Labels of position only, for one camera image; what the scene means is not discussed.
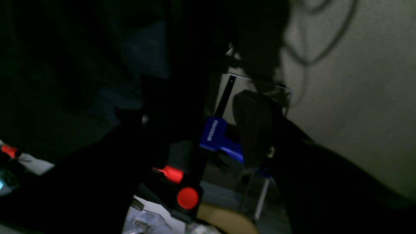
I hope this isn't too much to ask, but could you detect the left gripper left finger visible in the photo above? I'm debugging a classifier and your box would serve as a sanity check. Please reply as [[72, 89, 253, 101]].
[[1, 108, 182, 234]]

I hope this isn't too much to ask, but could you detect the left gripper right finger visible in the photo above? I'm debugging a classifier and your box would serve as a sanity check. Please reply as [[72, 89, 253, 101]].
[[233, 90, 415, 234]]

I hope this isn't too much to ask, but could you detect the dark blue t-shirt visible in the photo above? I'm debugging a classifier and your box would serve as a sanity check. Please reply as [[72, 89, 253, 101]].
[[0, 0, 208, 156]]

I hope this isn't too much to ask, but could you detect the red clamp top left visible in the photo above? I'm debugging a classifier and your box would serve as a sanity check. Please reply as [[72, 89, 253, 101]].
[[143, 75, 273, 225]]

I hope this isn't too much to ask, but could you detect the red handled screwdriver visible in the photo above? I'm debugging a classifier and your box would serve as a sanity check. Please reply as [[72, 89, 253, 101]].
[[1, 144, 31, 163]]

